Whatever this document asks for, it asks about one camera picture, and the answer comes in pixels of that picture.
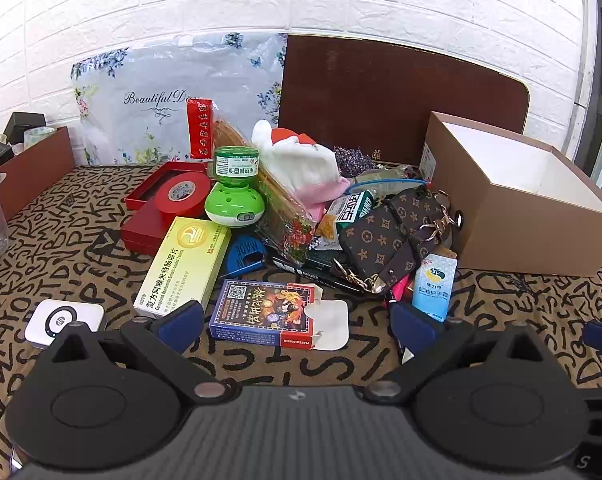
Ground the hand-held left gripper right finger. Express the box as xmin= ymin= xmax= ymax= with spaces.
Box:
xmin=366 ymin=301 xmax=564 ymax=402

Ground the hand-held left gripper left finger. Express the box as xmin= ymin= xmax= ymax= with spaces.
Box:
xmin=38 ymin=301 xmax=227 ymax=402

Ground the blue white hand cream tube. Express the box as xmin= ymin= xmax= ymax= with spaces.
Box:
xmin=412 ymin=253 xmax=458 ymax=322

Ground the yellow medicine box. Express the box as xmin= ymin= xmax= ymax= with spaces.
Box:
xmin=133 ymin=216 xmax=232 ymax=319

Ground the blue playing card box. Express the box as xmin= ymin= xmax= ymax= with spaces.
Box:
xmin=208 ymin=280 xmax=350 ymax=351

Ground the green mosquito repellent bottle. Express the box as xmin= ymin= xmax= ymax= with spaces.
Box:
xmin=204 ymin=146 xmax=268 ymax=223

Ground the brown cardboard box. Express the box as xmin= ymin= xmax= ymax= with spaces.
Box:
xmin=419 ymin=111 xmax=602 ymax=278

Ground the pink small object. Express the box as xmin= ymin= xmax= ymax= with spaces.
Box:
xmin=390 ymin=275 xmax=418 ymax=307

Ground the brown monogram pouch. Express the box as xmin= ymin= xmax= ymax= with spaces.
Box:
xmin=337 ymin=187 xmax=466 ymax=294

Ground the blue plastic clip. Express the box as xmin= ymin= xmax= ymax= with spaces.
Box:
xmin=220 ymin=235 xmax=270 ymax=280

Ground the red gift box base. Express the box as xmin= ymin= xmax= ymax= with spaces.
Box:
xmin=120 ymin=205 xmax=183 ymax=257

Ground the white portable charger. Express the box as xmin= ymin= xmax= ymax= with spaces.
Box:
xmin=24 ymin=300 xmax=105 ymax=349

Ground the orange snack packet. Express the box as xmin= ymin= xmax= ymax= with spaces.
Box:
xmin=314 ymin=212 xmax=340 ymax=252

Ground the green white drink carton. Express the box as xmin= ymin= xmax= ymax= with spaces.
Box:
xmin=326 ymin=191 xmax=378 ymax=241

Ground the red tape roll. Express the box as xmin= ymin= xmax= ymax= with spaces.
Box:
xmin=156 ymin=172 xmax=212 ymax=217

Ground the letter-print brown tablecloth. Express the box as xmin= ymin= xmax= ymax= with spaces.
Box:
xmin=0 ymin=162 xmax=602 ymax=480

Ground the clear zip bag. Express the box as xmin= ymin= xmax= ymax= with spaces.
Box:
xmin=348 ymin=164 xmax=430 ymax=197

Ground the cellophane floral snack packet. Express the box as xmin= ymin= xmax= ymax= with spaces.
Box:
xmin=215 ymin=115 xmax=318 ymax=267

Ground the purple glitter ornament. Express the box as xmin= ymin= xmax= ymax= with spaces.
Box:
xmin=333 ymin=146 xmax=375 ymax=179

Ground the red paper packet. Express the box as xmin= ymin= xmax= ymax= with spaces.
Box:
xmin=187 ymin=99 xmax=216 ymax=162

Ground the brown open storage box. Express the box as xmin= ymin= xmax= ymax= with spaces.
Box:
xmin=0 ymin=126 xmax=76 ymax=222

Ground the dark brown wooden board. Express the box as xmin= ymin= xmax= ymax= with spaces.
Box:
xmin=277 ymin=35 xmax=530 ymax=171

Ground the floral plastic bag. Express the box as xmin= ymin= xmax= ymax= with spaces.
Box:
xmin=71 ymin=32 xmax=288 ymax=167

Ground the small black box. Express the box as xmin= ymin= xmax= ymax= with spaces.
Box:
xmin=3 ymin=111 xmax=48 ymax=145

